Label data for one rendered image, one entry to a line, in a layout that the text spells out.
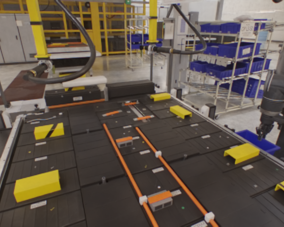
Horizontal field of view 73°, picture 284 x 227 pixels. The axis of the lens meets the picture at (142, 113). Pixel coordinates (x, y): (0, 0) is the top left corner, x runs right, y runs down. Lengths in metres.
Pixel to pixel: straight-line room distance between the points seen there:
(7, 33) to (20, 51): 0.76
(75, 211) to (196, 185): 0.46
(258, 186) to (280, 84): 0.56
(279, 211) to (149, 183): 0.47
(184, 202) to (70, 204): 0.41
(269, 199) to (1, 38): 10.11
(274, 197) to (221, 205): 0.22
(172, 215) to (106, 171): 0.34
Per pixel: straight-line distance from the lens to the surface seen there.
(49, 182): 0.85
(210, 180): 0.88
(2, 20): 10.21
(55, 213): 0.80
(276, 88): 1.25
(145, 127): 1.20
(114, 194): 0.80
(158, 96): 1.66
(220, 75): 3.66
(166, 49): 1.76
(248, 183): 0.94
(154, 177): 0.87
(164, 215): 0.75
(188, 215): 0.76
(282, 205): 0.92
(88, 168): 0.93
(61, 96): 1.64
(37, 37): 1.45
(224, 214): 0.78
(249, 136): 1.46
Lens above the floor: 1.59
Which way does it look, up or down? 25 degrees down
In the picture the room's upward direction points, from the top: straight up
